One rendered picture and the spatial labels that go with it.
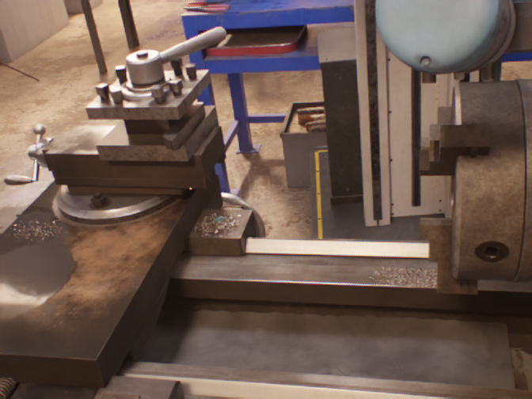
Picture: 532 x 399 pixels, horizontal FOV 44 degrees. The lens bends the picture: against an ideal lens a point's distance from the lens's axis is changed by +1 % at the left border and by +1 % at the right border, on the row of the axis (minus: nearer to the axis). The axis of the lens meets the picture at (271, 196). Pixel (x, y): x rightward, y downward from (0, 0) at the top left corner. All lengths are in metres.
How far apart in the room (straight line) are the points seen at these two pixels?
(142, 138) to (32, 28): 5.01
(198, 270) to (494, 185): 0.61
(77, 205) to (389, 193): 1.20
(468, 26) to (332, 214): 1.77
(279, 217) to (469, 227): 2.13
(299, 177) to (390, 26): 2.53
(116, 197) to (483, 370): 0.70
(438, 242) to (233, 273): 0.42
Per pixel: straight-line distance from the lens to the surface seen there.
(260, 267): 1.16
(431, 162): 0.77
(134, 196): 1.22
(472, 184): 0.75
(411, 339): 1.16
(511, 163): 0.76
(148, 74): 1.14
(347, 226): 2.18
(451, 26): 0.51
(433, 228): 0.87
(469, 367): 1.13
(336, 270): 1.14
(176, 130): 1.10
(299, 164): 3.00
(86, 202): 1.24
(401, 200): 2.18
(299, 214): 2.86
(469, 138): 0.74
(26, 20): 6.08
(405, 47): 0.52
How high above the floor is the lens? 1.53
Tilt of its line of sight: 30 degrees down
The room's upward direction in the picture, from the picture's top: 8 degrees counter-clockwise
